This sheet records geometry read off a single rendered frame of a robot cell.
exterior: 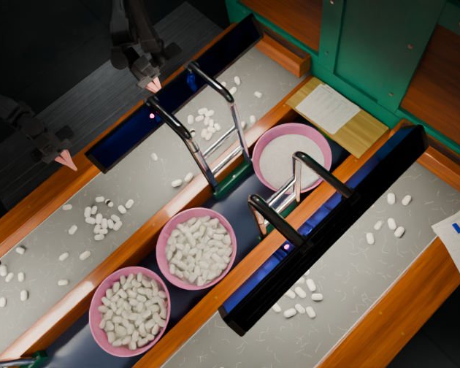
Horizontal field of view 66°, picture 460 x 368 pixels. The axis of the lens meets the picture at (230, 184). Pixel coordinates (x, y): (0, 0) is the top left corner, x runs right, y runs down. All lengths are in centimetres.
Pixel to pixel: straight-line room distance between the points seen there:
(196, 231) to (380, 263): 59
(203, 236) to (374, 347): 60
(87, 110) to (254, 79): 75
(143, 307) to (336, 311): 60
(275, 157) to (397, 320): 63
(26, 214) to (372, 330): 122
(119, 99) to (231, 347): 111
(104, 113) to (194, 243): 75
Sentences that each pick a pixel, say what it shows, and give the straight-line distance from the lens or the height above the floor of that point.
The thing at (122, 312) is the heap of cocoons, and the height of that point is 74.
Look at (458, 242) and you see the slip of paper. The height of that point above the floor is 77.
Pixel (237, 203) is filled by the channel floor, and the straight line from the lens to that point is 129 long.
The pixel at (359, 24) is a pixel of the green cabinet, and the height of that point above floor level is 108.
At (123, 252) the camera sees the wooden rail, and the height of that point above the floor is 77.
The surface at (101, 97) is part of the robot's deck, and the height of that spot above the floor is 67.
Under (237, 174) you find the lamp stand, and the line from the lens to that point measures 129.
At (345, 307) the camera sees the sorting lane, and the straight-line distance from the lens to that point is 115.
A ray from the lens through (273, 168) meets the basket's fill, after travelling 126.
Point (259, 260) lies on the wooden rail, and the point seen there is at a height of 76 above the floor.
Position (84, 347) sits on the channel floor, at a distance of 139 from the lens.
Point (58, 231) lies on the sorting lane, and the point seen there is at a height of 74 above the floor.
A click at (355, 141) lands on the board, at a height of 78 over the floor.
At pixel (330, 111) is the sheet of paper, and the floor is 78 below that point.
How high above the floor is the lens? 188
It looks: 66 degrees down
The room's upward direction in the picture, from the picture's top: 24 degrees counter-clockwise
